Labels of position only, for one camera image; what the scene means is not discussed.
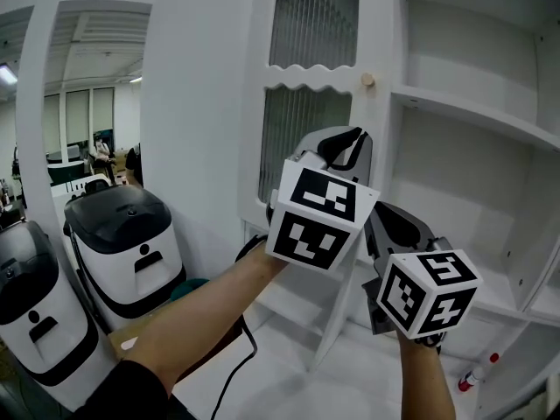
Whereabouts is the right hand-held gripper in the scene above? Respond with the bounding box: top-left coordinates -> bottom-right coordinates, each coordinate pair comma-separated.
360,200 -> 485,349

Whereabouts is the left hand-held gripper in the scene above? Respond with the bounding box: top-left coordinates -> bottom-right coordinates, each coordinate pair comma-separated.
263,125 -> 382,274

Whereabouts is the white cabinet door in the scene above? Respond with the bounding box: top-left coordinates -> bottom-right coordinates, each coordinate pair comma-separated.
239,0 -> 403,228

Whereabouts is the person's left forearm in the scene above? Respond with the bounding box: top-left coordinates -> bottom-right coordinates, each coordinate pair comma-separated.
123,237 -> 291,388

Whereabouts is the person's right forearm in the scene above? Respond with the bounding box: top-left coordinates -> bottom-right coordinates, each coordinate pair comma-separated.
395,329 -> 459,420

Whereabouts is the white shelf unit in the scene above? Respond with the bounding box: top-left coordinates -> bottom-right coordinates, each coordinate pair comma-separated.
388,0 -> 560,413

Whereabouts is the white marker with red cap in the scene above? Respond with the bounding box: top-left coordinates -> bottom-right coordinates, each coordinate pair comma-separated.
457,352 -> 501,395

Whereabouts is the teal round object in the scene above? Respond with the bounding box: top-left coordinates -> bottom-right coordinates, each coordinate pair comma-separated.
169,277 -> 212,302

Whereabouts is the cardboard box with white label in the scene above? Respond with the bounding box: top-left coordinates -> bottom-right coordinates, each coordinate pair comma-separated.
107,317 -> 155,363

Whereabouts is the person's black sleeve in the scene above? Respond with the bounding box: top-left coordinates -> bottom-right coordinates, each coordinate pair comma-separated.
71,358 -> 177,420

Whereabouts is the white black bin, near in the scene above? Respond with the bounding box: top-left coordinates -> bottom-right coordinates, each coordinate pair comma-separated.
0,218 -> 120,412

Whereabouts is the white wall cabinet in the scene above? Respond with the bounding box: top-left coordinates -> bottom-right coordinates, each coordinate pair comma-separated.
238,0 -> 560,420

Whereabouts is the black cable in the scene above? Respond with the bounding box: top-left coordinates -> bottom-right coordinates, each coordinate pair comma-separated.
211,316 -> 258,420

